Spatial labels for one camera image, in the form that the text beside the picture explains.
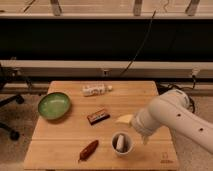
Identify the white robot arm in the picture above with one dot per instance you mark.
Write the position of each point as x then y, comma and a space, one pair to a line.
170, 109

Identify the black office chair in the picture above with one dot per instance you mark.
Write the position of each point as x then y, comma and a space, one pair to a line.
6, 125

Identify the white plastic bottle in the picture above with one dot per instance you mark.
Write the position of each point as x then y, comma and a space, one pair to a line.
96, 89

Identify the brown chocolate bar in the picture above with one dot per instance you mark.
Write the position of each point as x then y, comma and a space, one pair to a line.
98, 116

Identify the green bowl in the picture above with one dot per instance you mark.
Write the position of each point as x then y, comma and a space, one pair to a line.
54, 106

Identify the white ceramic cup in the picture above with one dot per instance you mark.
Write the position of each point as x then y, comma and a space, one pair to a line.
128, 144

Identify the white sponge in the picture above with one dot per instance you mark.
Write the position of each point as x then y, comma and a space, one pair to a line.
120, 143

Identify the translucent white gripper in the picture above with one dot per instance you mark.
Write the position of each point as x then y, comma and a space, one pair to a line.
141, 123

